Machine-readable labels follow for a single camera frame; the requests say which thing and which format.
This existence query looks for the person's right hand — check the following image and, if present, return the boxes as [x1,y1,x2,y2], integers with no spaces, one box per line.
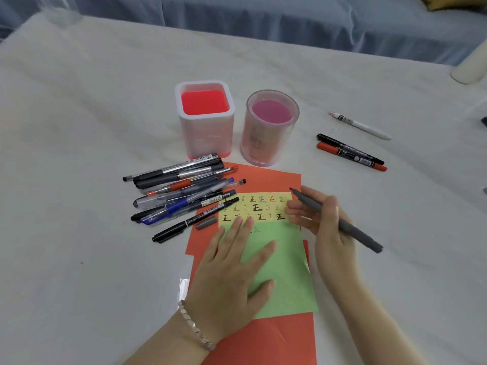
[285,186,361,293]

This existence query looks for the person's left hand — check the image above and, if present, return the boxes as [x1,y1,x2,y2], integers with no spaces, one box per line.
[186,216,277,341]

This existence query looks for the green paper sheet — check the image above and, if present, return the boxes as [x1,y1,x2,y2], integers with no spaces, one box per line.
[219,220,319,320]

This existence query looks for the grey pen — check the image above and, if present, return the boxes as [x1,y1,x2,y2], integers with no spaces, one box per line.
[289,188,384,254]

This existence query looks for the person's left forearm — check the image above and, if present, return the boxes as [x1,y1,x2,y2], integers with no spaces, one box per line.
[123,302,217,365]

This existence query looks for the person's right forearm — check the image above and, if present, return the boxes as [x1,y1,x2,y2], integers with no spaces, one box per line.
[319,273,428,365]

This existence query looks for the yellow paper with written characters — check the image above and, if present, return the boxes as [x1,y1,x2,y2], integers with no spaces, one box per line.
[218,191,294,227]

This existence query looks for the red paper sheet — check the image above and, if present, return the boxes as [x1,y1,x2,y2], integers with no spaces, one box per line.
[186,162,317,365]

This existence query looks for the pile of assorted pens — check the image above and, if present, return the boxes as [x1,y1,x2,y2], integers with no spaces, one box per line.
[122,153,247,244]

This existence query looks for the red marker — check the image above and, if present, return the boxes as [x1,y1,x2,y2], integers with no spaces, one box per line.
[317,142,388,172]

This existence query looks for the black marker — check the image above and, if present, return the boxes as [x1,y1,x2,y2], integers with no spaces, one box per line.
[317,133,385,165]

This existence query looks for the white pen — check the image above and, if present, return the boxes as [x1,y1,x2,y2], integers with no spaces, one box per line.
[329,111,393,141]

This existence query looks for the round pink pen holder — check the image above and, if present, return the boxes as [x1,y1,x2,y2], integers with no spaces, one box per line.
[240,89,300,166]

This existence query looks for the square white red pen holder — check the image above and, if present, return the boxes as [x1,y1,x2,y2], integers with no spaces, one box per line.
[175,80,236,161]

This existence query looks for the white tablecloth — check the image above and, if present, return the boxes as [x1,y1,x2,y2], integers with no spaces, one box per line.
[0,12,487,365]

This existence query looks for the blue sofa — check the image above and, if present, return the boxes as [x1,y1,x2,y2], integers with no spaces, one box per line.
[0,0,487,67]

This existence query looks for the white cylinder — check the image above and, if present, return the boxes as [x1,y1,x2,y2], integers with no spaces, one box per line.
[450,45,487,85]

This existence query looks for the yellow cushion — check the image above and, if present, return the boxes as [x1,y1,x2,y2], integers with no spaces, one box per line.
[416,0,487,12]

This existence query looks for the clear glass container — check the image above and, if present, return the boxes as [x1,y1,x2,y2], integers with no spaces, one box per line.
[37,0,83,28]

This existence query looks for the silver bead bracelet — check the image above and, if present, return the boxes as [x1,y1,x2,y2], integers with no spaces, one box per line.
[178,300,216,352]

